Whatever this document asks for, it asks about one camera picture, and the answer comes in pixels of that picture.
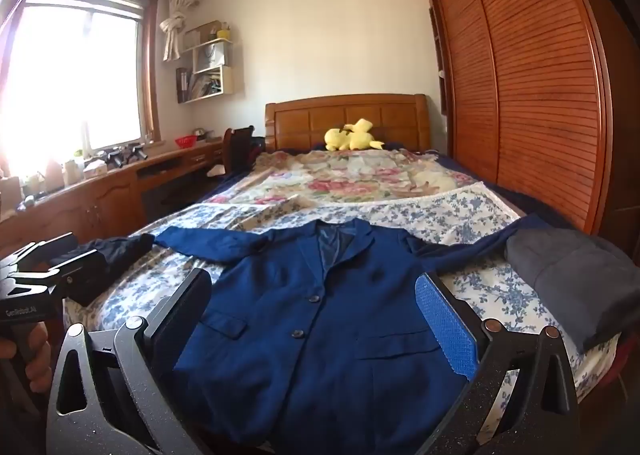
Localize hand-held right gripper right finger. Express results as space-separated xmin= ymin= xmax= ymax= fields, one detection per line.
xmin=414 ymin=272 xmax=581 ymax=455

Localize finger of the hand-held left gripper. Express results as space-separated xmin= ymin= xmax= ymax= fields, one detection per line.
xmin=50 ymin=255 xmax=108 ymax=307

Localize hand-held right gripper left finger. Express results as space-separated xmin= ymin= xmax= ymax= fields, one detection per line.
xmin=46 ymin=267 xmax=213 ymax=455

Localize dark navy garment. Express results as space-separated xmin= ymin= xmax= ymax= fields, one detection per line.
xmin=50 ymin=234 xmax=156 ymax=268

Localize blue suit jacket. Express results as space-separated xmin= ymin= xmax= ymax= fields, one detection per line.
xmin=154 ymin=215 xmax=551 ymax=455

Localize person's left hand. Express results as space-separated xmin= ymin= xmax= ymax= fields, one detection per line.
xmin=0 ymin=322 xmax=52 ymax=395

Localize wooden desk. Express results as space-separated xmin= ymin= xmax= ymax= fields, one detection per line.
xmin=0 ymin=137 xmax=226 ymax=246

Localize blue floral bedsheet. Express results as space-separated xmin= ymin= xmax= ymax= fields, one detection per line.
xmin=95 ymin=182 xmax=621 ymax=406

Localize grey folded garment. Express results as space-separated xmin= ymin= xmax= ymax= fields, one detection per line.
xmin=504 ymin=226 xmax=640 ymax=351

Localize black hand-held device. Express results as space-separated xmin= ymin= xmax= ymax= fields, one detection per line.
xmin=97 ymin=144 xmax=151 ymax=168

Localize wooden chair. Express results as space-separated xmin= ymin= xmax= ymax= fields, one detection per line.
xmin=222 ymin=126 xmax=256 ymax=176

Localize pink floral quilt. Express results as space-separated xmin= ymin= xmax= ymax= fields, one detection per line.
xmin=207 ymin=147 xmax=481 ymax=216

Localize wooden framed window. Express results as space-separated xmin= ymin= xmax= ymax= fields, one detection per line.
xmin=0 ymin=0 xmax=161 ymax=170

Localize yellow plush toy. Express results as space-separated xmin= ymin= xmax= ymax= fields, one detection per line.
xmin=324 ymin=119 xmax=386 ymax=152

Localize wooden bed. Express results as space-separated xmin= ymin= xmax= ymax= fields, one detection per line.
xmin=65 ymin=94 xmax=631 ymax=436

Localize wooden louvred wardrobe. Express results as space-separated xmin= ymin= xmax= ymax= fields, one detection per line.
xmin=420 ymin=0 xmax=640 ymax=246

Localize white paper bag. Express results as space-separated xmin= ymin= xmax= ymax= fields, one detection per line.
xmin=202 ymin=44 xmax=226 ymax=73

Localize tied white curtain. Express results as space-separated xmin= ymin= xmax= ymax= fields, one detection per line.
xmin=159 ymin=0 xmax=198 ymax=60

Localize white wall shelf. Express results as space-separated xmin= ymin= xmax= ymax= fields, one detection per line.
xmin=175 ymin=21 xmax=236 ymax=104

